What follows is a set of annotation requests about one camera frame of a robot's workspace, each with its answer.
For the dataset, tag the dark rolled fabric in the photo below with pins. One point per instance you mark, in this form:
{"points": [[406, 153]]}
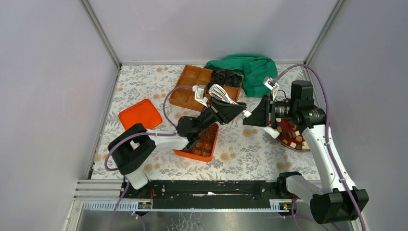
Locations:
{"points": [[226, 77], [209, 89]]}

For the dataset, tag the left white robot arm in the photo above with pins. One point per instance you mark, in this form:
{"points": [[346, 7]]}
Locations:
{"points": [[131, 149]]}

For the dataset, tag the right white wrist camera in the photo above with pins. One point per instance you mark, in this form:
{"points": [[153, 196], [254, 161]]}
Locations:
{"points": [[272, 84]]}

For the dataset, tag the metal serving tongs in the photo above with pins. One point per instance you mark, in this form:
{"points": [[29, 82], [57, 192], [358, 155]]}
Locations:
{"points": [[221, 94]]}

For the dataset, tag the orange chocolate box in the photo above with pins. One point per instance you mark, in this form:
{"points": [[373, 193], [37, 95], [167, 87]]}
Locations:
{"points": [[204, 149]]}

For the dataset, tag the red round plate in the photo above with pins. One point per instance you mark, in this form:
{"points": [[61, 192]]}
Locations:
{"points": [[289, 134]]}

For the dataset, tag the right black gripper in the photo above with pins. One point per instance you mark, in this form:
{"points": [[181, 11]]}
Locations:
{"points": [[260, 115]]}

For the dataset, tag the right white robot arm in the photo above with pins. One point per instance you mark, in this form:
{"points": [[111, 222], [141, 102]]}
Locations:
{"points": [[338, 198]]}

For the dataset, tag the dark rolled fabric back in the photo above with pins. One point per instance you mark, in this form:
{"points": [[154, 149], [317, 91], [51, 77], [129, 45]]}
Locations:
{"points": [[226, 77]]}

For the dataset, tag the orange box lid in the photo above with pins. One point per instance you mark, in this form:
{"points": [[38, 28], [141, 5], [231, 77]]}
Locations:
{"points": [[144, 112]]}

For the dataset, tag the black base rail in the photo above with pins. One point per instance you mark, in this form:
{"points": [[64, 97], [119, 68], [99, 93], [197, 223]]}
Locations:
{"points": [[205, 194]]}

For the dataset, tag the floral table mat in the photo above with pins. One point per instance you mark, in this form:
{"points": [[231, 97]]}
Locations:
{"points": [[241, 152]]}

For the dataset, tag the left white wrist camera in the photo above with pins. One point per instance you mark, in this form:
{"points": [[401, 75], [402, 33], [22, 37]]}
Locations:
{"points": [[199, 94]]}

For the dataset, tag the green cloth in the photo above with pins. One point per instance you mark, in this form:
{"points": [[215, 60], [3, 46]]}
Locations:
{"points": [[254, 68]]}

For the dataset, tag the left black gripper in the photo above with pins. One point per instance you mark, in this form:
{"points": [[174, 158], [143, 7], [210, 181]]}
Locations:
{"points": [[222, 111]]}

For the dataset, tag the aluminium frame rail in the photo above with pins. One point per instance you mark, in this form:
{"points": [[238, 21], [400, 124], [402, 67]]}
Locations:
{"points": [[90, 190]]}

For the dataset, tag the wooden compartment organizer tray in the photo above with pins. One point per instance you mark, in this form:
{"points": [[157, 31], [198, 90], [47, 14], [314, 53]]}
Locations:
{"points": [[190, 76]]}

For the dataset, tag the dark rolled fabric middle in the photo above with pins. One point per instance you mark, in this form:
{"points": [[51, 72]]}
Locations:
{"points": [[209, 89]]}

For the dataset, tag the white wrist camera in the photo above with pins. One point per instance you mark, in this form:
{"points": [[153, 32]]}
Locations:
{"points": [[272, 84], [199, 94]]}

